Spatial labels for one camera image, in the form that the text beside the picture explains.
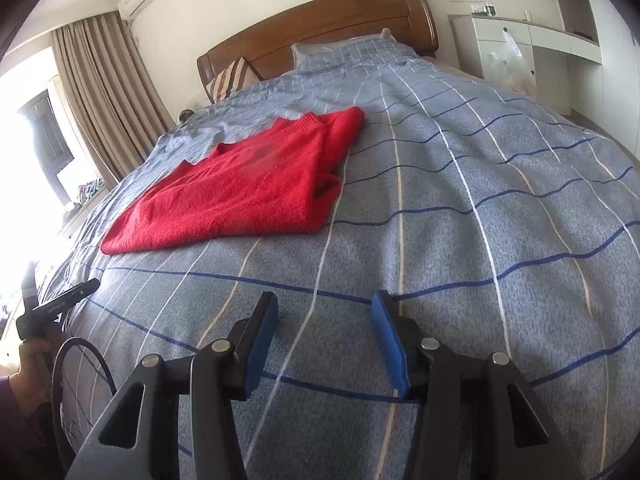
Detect red knit sweater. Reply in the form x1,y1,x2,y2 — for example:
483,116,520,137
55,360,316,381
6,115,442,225
101,106,364,255

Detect person's left hand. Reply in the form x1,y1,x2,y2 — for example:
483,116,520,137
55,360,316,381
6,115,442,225
10,338,51,417

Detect blue plaid duvet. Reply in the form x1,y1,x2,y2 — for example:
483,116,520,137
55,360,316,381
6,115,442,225
38,40,639,479

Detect beige curtain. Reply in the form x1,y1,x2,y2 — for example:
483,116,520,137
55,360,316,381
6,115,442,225
51,12,175,188

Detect small black alarm clock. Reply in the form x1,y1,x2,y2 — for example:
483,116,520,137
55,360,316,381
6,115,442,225
179,108,195,124

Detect striped brown pillow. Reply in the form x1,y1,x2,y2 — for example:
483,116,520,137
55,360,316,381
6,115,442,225
207,56,262,103

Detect white pillow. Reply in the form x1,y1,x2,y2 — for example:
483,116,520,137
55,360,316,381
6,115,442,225
291,28,395,68

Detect white wardrobe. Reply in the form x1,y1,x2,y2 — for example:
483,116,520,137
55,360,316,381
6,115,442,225
556,0,639,156

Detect white plastic bag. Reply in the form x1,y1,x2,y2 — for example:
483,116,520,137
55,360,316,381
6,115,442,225
487,27,537,98

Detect white desk cabinet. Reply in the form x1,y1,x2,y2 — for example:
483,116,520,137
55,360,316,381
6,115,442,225
449,14,602,115

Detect wooden headboard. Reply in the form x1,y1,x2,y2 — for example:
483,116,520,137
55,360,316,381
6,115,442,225
196,0,439,89

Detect black cable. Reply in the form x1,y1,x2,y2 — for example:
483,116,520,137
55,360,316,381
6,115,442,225
49,336,120,470

